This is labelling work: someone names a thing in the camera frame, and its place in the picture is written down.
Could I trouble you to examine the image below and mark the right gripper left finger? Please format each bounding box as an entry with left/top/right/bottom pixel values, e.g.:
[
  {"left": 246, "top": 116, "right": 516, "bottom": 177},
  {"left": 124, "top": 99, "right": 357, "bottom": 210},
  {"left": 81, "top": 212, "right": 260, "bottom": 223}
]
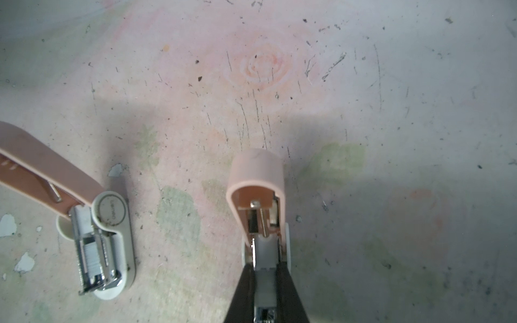
[{"left": 223, "top": 264, "right": 256, "bottom": 323}]

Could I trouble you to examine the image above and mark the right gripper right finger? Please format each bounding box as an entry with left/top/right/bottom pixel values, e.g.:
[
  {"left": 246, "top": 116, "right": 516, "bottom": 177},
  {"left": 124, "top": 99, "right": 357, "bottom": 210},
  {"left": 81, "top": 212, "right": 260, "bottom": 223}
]
[{"left": 275, "top": 262, "right": 310, "bottom": 323}]

